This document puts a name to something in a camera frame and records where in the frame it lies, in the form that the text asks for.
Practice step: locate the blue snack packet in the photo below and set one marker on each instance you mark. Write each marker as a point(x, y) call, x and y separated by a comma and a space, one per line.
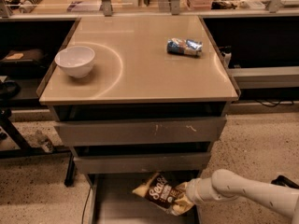
point(184, 47)

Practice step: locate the top drawer front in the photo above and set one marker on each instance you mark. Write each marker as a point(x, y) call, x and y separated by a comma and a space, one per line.
point(139, 131)

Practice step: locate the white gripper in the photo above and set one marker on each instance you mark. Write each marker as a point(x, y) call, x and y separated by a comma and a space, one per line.
point(192, 190)

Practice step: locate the white bowl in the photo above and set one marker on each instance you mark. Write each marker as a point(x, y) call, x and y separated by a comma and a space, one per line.
point(76, 61)

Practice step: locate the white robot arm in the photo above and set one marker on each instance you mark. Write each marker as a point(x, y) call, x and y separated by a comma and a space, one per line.
point(280, 196)

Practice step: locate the open bottom drawer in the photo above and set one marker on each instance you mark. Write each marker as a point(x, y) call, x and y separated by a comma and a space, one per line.
point(113, 202)

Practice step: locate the middle drawer front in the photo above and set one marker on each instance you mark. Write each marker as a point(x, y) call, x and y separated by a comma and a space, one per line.
point(142, 163)

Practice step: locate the brown chip bag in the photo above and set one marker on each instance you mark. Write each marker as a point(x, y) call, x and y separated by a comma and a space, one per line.
point(158, 191)

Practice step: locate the black chair caster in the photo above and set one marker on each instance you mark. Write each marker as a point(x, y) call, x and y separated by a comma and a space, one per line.
point(284, 181)

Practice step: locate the grey drawer cabinet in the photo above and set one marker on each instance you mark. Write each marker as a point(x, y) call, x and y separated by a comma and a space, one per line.
point(134, 77)

